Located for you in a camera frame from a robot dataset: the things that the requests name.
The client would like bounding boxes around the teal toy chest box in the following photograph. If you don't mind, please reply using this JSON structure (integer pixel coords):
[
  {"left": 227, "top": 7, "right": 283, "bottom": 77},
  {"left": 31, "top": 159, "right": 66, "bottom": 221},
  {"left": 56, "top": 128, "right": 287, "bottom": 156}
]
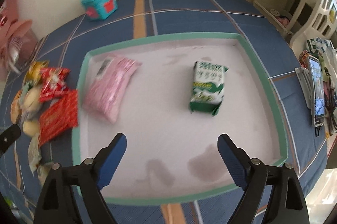
[{"left": 80, "top": 0, "right": 118, "bottom": 21}]

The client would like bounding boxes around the orange white bread packet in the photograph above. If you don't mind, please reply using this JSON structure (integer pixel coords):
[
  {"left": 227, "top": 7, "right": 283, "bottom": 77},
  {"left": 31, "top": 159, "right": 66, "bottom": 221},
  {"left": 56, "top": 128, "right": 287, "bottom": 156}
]
[{"left": 10, "top": 90, "right": 22, "bottom": 123}]

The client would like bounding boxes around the red patterned packet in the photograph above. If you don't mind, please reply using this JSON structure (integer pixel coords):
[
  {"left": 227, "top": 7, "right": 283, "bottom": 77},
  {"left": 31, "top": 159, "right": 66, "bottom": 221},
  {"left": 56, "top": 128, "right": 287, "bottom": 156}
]
[{"left": 38, "top": 90, "right": 78, "bottom": 147}]

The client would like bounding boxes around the clear steamed bun packet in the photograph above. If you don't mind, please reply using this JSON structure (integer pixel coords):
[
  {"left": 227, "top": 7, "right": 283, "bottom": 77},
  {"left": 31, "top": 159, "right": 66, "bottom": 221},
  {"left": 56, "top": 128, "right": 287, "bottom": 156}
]
[{"left": 21, "top": 85, "right": 42, "bottom": 123}]

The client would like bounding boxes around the green biscuit packet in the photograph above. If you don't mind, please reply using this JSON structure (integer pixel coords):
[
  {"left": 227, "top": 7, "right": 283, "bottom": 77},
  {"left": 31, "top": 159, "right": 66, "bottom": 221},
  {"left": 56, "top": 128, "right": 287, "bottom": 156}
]
[{"left": 189, "top": 61, "right": 228, "bottom": 116}]

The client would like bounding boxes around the teal rimmed white tray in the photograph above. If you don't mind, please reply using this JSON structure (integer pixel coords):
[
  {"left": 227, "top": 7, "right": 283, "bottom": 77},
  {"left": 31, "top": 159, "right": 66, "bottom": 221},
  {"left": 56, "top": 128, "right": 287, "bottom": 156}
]
[{"left": 72, "top": 33, "right": 289, "bottom": 206}]

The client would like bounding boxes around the yellow cake packet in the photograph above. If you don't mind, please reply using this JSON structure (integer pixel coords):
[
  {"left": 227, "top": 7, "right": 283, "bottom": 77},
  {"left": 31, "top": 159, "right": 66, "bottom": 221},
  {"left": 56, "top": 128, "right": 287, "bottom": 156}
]
[{"left": 23, "top": 61, "right": 49, "bottom": 86}]

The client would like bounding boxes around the clutter beside table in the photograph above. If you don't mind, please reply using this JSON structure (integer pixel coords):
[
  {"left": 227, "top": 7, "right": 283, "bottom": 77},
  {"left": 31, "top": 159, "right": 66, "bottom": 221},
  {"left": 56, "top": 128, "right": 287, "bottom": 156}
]
[{"left": 295, "top": 37, "right": 336, "bottom": 136}]

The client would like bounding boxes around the pink flower bouquet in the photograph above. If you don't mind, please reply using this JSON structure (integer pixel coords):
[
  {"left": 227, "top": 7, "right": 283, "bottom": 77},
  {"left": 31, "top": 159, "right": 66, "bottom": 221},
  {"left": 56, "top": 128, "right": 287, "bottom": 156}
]
[{"left": 1, "top": 0, "right": 38, "bottom": 81}]

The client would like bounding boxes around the white cake packet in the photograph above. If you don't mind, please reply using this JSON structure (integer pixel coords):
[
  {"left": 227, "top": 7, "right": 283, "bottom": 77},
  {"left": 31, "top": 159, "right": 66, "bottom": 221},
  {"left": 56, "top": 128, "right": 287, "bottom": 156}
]
[{"left": 27, "top": 134, "right": 52, "bottom": 186}]

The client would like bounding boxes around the smartphone on stand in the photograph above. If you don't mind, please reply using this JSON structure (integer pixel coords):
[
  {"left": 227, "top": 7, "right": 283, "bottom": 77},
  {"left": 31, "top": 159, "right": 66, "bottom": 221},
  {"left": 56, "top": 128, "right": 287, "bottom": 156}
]
[{"left": 307, "top": 55, "right": 325, "bottom": 127}]

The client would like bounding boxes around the jelly pudding cup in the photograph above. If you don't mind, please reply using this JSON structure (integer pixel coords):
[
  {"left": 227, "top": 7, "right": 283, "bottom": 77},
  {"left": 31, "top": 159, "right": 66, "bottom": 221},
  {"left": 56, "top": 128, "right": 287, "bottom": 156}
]
[{"left": 23, "top": 119, "right": 40, "bottom": 137}]

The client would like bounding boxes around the red crinkled snack bag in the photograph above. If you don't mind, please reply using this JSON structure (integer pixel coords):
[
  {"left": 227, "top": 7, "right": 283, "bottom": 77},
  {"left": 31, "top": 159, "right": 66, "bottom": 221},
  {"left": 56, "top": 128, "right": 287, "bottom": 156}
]
[{"left": 39, "top": 67, "right": 70, "bottom": 102}]

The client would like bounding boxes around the pink snack packet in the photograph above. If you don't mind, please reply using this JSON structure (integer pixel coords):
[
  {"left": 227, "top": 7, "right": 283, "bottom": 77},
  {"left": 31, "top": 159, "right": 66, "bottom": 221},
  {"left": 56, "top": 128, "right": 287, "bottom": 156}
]
[{"left": 83, "top": 54, "right": 142, "bottom": 123}]

